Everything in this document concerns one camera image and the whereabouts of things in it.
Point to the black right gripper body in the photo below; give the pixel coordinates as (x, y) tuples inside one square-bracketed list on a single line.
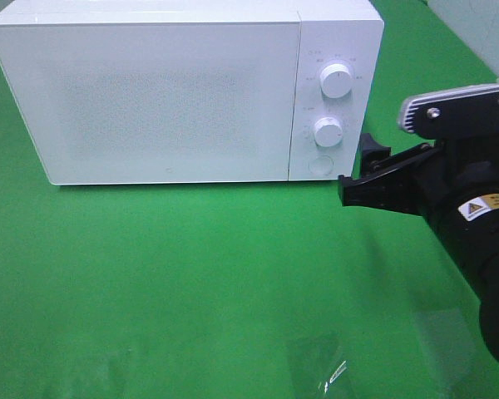
[(437, 181)]

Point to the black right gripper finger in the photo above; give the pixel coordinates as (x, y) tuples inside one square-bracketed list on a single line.
[(371, 153), (386, 188)]

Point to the white microwave knob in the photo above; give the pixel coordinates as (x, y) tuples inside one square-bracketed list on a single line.
[(336, 80), (328, 132)]

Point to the round microwave door button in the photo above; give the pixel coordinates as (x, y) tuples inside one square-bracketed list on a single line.
[(321, 166)]

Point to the white microwave door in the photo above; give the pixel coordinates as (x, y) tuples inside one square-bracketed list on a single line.
[(146, 103)]

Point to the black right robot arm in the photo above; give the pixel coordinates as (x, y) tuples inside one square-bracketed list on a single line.
[(469, 232)]

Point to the clear tape patch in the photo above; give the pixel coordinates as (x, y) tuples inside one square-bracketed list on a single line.
[(318, 367), (447, 347)]

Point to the white microwave oven body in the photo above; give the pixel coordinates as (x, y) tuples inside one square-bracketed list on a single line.
[(329, 31)]

